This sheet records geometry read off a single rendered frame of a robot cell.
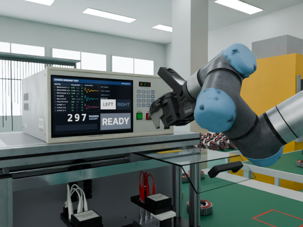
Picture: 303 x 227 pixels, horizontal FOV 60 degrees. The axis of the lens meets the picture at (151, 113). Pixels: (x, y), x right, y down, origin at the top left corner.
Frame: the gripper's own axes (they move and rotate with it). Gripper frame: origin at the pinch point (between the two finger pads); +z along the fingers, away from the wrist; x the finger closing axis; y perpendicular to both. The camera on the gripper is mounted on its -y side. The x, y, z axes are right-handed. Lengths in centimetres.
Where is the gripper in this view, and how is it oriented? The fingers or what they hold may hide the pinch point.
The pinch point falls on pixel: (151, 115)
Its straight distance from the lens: 80.2
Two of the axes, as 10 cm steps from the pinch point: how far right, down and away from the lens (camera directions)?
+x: 8.1, -0.1, 5.8
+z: -5.3, 4.0, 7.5
